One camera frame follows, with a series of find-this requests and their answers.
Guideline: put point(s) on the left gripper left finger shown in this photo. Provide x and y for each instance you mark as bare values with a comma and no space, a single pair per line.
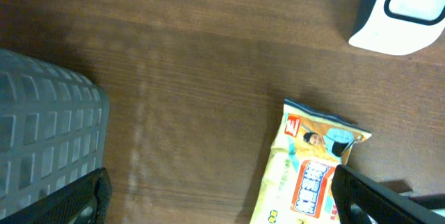
85,200

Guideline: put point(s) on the yellow wet wipes pack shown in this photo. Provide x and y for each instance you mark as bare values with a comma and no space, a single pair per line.
296,185

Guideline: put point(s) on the grey plastic basket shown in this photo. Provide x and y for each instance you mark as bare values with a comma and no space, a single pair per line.
53,129

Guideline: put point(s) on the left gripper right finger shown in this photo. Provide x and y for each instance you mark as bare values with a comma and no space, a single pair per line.
359,199

